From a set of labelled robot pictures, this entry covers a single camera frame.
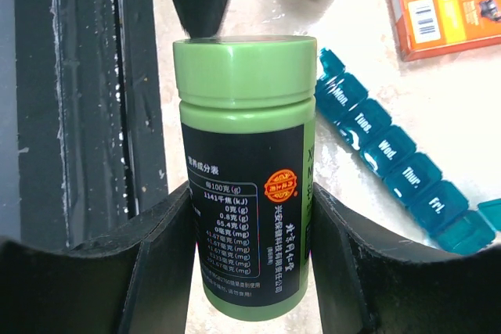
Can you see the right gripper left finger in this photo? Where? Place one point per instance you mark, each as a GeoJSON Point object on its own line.
{"type": "Point", "coordinates": [134, 279]}

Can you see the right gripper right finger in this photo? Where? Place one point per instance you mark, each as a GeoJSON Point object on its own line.
{"type": "Point", "coordinates": [371, 280]}

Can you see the teal weekly pill organizer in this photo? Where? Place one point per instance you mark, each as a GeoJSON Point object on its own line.
{"type": "Point", "coordinates": [416, 182]}

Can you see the green pill bottle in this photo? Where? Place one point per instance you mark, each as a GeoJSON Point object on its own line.
{"type": "Point", "coordinates": [247, 109]}

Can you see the orange cardboard box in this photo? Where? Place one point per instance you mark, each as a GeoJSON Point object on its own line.
{"type": "Point", "coordinates": [430, 28]}

